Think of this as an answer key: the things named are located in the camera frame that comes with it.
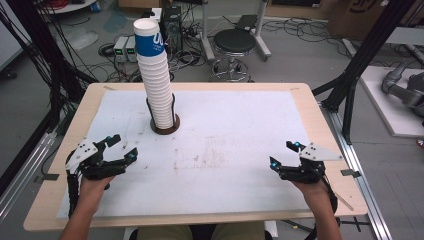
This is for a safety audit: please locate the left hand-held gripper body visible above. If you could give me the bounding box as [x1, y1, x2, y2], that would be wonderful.
[64, 137, 129, 183]

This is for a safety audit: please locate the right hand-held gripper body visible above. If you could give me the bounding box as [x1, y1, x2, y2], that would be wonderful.
[279, 142, 344, 185]

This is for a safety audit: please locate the black wire cup holder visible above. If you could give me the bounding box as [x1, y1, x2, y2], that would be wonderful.
[145, 93, 181, 136]

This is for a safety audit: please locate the stack of paper cups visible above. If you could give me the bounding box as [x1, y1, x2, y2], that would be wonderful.
[136, 52, 176, 131]

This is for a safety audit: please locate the person's left hand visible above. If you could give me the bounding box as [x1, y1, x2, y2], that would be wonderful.
[78, 174, 116, 214]

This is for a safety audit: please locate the person's right hand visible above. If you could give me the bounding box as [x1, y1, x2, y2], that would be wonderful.
[290, 179, 334, 214]

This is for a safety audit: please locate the black tape piece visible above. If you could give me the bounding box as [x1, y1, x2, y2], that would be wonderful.
[33, 173, 61, 184]
[340, 168, 362, 179]

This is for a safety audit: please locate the thin wooden stick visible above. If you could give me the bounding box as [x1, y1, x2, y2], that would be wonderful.
[333, 191, 355, 212]

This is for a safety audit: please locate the person's right leg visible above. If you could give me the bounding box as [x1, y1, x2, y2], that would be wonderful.
[210, 221, 268, 240]

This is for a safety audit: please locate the person's leg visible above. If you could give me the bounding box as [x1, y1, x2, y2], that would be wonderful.
[210, 221, 268, 240]
[135, 224, 195, 240]

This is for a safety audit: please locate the white platform board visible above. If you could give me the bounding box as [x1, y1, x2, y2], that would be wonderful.
[359, 65, 424, 139]

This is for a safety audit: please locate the person's left leg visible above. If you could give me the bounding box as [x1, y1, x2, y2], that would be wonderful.
[135, 224, 195, 240]

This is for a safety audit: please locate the grey power supply unit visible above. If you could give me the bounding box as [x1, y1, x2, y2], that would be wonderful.
[113, 35, 130, 63]
[124, 34, 139, 64]

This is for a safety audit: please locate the black round stool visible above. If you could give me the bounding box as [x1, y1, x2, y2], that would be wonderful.
[209, 28, 258, 84]

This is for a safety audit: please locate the black computer tower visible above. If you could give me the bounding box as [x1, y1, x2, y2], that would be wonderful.
[162, 4, 184, 55]

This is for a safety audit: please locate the black flat device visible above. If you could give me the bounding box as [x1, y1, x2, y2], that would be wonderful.
[234, 14, 260, 32]

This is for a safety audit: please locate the white metal stand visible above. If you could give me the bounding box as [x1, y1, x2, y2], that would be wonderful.
[199, 0, 273, 63]

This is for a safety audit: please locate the cardboard box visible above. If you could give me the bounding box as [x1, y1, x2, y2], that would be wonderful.
[328, 0, 394, 42]

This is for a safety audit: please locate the white round table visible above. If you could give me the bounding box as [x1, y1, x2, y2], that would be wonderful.
[38, 0, 98, 15]

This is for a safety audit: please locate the black cable sleeve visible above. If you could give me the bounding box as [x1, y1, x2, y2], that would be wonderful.
[319, 175, 339, 215]
[66, 171, 81, 219]

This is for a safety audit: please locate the aluminium rail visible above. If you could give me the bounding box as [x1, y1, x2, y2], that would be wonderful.
[0, 131, 58, 224]
[320, 102, 395, 240]

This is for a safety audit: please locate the black frame strut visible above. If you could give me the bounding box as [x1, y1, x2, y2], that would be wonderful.
[312, 0, 418, 145]

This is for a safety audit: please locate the tangle of black floor cables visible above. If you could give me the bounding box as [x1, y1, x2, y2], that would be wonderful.
[263, 15, 354, 48]

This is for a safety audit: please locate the black frame post with cables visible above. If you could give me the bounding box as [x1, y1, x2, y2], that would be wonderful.
[0, 0, 98, 198]

